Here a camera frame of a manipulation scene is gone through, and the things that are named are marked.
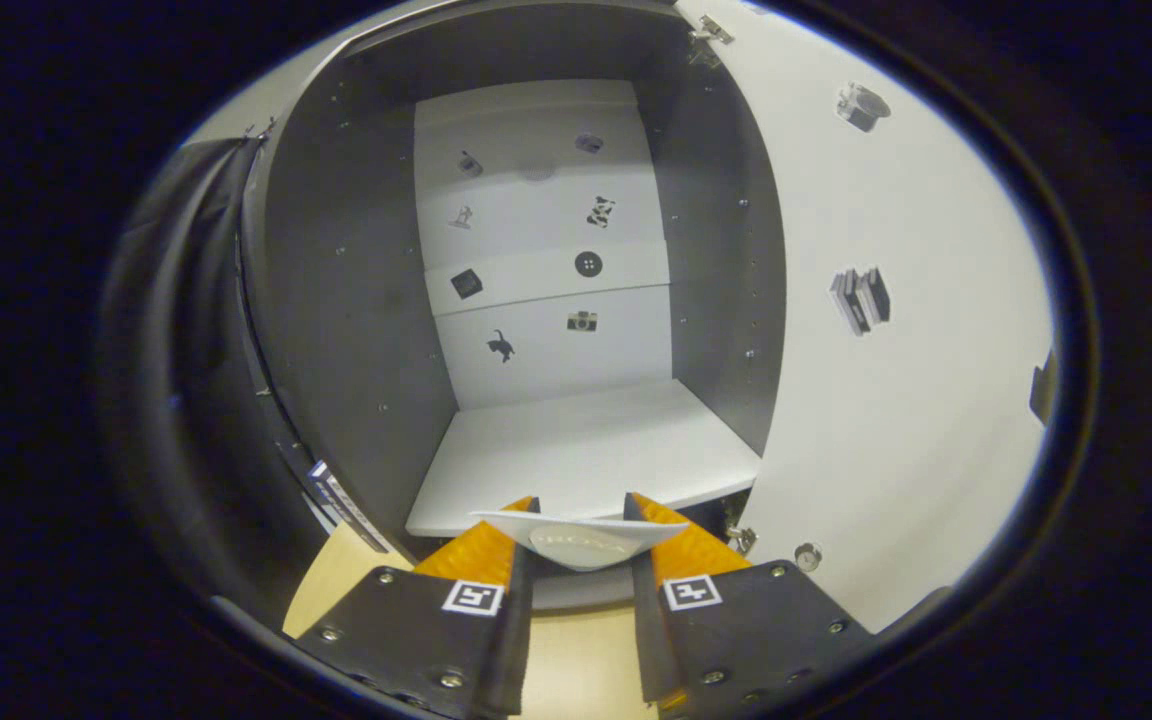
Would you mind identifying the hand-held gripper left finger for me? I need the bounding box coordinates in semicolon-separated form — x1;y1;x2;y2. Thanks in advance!
294;495;542;719

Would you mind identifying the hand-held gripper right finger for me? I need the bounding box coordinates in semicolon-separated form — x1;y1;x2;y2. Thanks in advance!
624;492;877;713

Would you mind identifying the white blue tube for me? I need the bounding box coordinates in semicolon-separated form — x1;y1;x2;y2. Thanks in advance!
471;508;689;573

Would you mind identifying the white cabinet door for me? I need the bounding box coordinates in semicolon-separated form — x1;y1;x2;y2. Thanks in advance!
676;0;1057;633

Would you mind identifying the black door handle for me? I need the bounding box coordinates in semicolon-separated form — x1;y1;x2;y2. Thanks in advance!
1029;348;1059;429

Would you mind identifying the metal door hinge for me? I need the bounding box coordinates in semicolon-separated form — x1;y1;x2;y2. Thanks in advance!
691;15;735;66
721;500;759;556

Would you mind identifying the white cabinet shelf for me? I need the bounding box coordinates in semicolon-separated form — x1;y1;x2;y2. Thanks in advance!
406;378;762;539

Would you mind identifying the grey cabinet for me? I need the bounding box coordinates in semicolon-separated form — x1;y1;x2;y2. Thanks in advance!
181;0;787;611

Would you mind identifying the black backdrop cloth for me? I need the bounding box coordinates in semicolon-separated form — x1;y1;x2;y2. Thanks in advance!
101;135;337;621

